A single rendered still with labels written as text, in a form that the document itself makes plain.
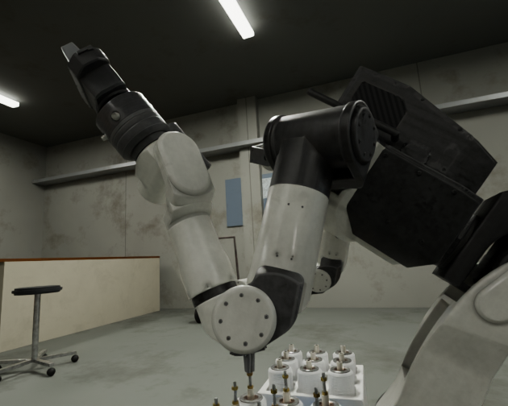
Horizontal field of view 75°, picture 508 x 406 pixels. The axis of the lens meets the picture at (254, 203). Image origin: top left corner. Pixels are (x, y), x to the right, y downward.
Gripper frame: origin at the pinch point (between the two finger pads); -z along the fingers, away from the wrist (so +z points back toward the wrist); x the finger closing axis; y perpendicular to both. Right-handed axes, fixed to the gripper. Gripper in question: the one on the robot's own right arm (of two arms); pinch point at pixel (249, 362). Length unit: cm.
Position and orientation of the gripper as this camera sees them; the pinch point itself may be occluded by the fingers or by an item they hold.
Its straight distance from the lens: 119.3
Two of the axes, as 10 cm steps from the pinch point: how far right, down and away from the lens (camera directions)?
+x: -8.2, -0.5, -5.7
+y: 5.6, -1.7, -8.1
